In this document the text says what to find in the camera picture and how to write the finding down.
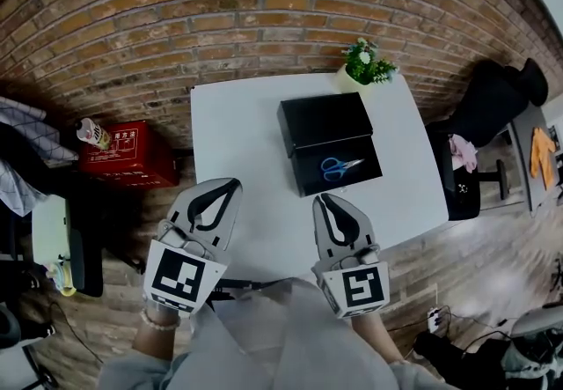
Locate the red box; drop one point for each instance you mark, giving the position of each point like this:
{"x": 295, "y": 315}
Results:
{"x": 132, "y": 150}

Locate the pink cloth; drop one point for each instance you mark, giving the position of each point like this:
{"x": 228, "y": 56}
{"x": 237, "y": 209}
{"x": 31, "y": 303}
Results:
{"x": 464, "y": 152}

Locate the orange garment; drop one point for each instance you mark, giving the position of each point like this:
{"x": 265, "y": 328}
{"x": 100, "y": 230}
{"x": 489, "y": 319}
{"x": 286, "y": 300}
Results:
{"x": 543, "y": 155}

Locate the white patterned cloth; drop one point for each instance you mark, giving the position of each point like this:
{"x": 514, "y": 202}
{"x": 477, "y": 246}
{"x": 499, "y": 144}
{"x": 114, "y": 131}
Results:
{"x": 26, "y": 133}

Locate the white power strip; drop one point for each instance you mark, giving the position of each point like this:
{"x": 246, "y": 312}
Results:
{"x": 434, "y": 320}

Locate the potted green plant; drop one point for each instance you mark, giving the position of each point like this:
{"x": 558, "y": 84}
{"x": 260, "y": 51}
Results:
{"x": 365, "y": 67}

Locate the person's grey clothing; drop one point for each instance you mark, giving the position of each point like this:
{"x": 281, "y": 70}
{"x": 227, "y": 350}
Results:
{"x": 272, "y": 335}

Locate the white drink bottle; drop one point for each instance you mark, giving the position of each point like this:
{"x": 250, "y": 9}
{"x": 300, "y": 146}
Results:
{"x": 93, "y": 134}

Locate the white cabinet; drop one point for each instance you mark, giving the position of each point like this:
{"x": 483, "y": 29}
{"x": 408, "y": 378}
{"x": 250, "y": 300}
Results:
{"x": 48, "y": 230}

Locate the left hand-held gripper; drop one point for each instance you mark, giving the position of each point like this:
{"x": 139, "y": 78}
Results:
{"x": 176, "y": 276}

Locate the person's right forearm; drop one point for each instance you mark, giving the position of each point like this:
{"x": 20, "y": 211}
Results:
{"x": 374, "y": 337}

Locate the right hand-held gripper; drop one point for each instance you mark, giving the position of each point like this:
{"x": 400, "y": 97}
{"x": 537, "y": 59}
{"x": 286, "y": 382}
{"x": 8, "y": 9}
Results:
{"x": 363, "y": 284}

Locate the black storage box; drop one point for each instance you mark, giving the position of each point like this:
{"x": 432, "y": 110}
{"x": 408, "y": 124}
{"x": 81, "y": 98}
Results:
{"x": 325, "y": 119}

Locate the small white trinket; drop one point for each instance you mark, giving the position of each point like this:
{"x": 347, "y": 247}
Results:
{"x": 462, "y": 189}

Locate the person's left forearm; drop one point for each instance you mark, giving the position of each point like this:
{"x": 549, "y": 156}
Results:
{"x": 156, "y": 344}

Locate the black office chair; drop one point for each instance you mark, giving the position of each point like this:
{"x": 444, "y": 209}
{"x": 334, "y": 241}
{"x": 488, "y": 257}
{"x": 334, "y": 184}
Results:
{"x": 488, "y": 106}

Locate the dark grey desk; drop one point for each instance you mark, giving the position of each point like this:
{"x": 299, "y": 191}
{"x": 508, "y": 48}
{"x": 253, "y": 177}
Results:
{"x": 523, "y": 150}

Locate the pale yellow plastic item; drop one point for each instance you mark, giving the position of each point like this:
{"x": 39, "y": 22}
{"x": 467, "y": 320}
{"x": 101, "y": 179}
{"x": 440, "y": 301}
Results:
{"x": 63, "y": 282}

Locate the grey standing fan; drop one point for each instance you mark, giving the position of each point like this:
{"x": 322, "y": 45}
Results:
{"x": 538, "y": 320}

